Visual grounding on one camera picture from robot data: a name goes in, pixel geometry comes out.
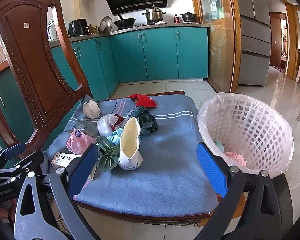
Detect white crumpled tissue ball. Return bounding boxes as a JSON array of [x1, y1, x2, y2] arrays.
[[83, 100, 101, 119]]

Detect red wrapper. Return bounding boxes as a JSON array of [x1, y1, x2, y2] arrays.
[[129, 94, 157, 108]]

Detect black wok pan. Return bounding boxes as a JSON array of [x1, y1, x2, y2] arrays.
[[114, 15, 136, 30]]

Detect person's left hand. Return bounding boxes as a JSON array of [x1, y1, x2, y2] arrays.
[[0, 199, 17, 221]]

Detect steel stock pot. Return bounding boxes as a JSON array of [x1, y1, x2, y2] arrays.
[[142, 5, 166, 23]]

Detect green vegetable leaves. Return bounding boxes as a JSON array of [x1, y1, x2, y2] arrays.
[[97, 135, 120, 172]]

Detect large pink plastic bag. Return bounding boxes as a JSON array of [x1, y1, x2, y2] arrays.
[[225, 152, 247, 166]]

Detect carved wooden chair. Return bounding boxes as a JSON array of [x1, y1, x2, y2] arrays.
[[0, 0, 91, 158]]

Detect blue striped seat cloth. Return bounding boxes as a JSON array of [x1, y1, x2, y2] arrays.
[[43, 94, 220, 218]]

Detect white plastic bag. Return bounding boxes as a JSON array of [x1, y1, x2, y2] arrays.
[[97, 114, 124, 137]]

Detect light blue mesh cloth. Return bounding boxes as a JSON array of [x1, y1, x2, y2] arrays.
[[107, 128, 123, 145]]

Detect black casserole pot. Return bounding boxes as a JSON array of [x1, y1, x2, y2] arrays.
[[181, 11, 197, 23]]

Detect white blue ointment box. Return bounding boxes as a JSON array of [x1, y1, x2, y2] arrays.
[[50, 152, 97, 180]]

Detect wooden glass door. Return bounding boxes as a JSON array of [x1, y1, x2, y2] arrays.
[[192, 0, 242, 93]]

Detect red canister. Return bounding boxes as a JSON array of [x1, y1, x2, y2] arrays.
[[174, 14, 180, 24]]

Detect silver refrigerator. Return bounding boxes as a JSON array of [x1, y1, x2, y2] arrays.
[[238, 0, 271, 86]]

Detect dark green plastic bag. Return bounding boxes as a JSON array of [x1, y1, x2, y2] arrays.
[[127, 106, 158, 134]]

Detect white plastic laundry basket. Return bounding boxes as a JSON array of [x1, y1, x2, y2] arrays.
[[197, 93, 294, 178]]

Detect small pink plastic bag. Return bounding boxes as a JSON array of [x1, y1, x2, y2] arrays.
[[66, 129, 96, 155]]

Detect black air fryer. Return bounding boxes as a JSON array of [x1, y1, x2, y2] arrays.
[[68, 18, 89, 37]]

